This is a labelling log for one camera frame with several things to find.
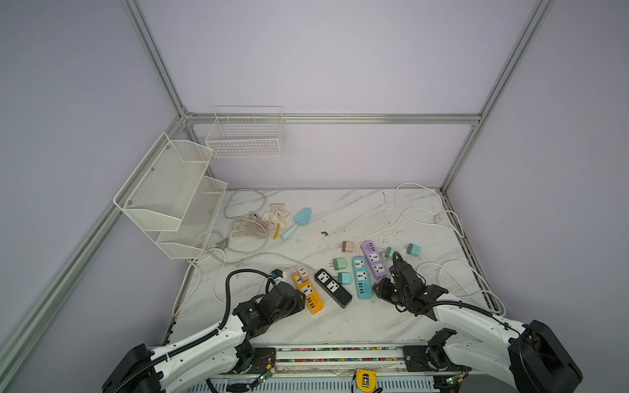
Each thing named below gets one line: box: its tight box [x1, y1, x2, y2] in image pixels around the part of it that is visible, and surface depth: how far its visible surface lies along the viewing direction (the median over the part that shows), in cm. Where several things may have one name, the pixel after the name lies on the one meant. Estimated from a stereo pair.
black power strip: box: [314, 268, 353, 309], surface depth 88 cm
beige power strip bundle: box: [232, 203, 291, 239], surface depth 109 cm
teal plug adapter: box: [406, 243, 421, 258], surface depth 100 cm
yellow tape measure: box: [356, 369, 378, 393], surface depth 71 cm
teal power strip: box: [352, 256, 373, 301], surface depth 90 cm
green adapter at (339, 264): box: [333, 257, 347, 272], surface depth 95 cm
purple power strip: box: [360, 240, 388, 280], surface depth 97 cm
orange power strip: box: [292, 272, 325, 315], surface depth 86 cm
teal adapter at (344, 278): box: [337, 271, 352, 285], surface depth 92 cm
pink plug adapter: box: [341, 240, 355, 253], surface depth 100 cm
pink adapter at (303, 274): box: [298, 266, 309, 283], surface depth 87 cm
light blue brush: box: [280, 207, 313, 242], surface depth 113 cm
